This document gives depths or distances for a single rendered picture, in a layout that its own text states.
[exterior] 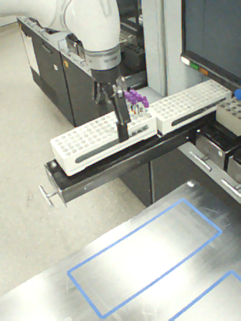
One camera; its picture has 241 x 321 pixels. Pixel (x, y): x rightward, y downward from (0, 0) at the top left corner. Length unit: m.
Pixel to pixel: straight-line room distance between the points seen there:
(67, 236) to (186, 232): 1.15
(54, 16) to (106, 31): 0.16
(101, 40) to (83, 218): 1.29
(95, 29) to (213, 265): 0.60
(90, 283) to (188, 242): 0.24
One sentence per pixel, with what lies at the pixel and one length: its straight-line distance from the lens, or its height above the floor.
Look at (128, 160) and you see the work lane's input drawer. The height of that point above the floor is 0.80.
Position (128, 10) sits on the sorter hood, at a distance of 1.42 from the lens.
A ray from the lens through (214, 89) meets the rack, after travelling 1.26.
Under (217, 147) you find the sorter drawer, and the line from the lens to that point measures 1.11.
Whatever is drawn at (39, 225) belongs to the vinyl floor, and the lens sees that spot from 2.03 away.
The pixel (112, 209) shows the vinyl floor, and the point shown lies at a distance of 2.01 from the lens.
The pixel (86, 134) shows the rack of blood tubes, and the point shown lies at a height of 0.89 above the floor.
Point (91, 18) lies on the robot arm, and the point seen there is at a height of 1.24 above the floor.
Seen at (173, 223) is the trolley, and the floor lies 0.82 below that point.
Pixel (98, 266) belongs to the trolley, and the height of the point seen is 0.82.
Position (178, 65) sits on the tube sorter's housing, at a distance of 1.28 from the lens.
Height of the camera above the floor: 1.53
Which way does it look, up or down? 43 degrees down
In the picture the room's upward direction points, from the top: 8 degrees counter-clockwise
